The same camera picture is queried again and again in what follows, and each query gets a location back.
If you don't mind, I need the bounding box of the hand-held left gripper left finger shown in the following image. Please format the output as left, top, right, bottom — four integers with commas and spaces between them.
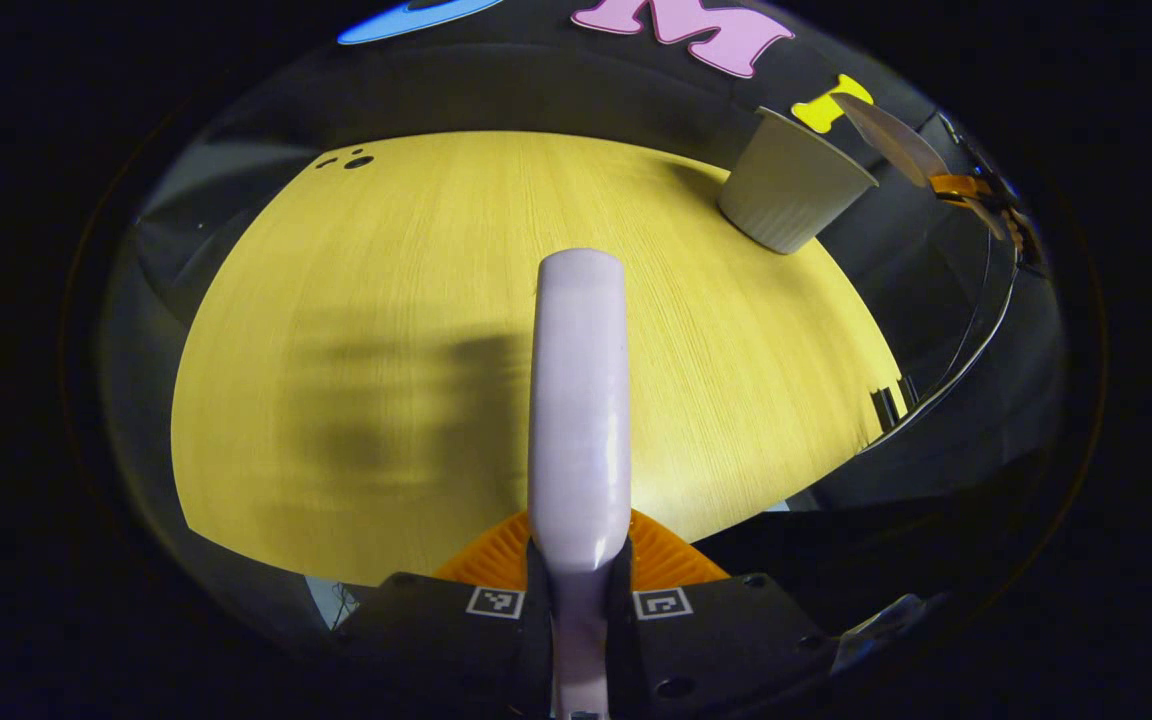
334, 510, 557, 720

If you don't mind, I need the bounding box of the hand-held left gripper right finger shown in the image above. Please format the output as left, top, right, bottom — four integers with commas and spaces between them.
608, 508, 839, 720

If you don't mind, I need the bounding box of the lilac plastic dustpan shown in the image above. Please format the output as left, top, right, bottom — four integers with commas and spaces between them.
831, 92, 952, 191

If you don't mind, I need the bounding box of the wooden desktop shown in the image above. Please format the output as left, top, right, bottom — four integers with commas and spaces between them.
171, 130, 905, 588

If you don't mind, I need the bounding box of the black table clamp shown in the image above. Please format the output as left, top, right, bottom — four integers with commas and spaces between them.
869, 373, 922, 433

